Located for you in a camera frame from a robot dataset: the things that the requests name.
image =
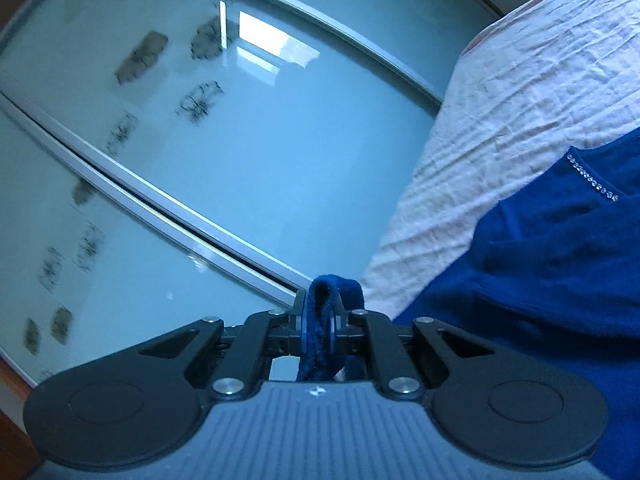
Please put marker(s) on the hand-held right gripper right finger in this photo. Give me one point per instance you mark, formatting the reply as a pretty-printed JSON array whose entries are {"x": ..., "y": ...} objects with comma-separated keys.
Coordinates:
[{"x": 333, "y": 322}]

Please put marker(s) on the frosted glass wardrobe door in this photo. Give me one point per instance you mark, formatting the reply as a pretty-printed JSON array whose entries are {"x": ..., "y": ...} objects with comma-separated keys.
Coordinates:
[
  {"x": 280, "y": 160},
  {"x": 380, "y": 5},
  {"x": 125, "y": 270}
]

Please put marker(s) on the blue knit sweater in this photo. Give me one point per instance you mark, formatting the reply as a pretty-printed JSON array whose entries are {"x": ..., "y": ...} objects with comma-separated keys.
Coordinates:
[{"x": 530, "y": 270}]

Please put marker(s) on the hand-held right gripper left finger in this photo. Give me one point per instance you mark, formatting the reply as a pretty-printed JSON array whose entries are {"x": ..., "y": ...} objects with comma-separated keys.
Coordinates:
[{"x": 302, "y": 322}]

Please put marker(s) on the pink wrinkled bed sheet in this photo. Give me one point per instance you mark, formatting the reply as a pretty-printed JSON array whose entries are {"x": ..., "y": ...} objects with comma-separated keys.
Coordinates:
[{"x": 530, "y": 85}]

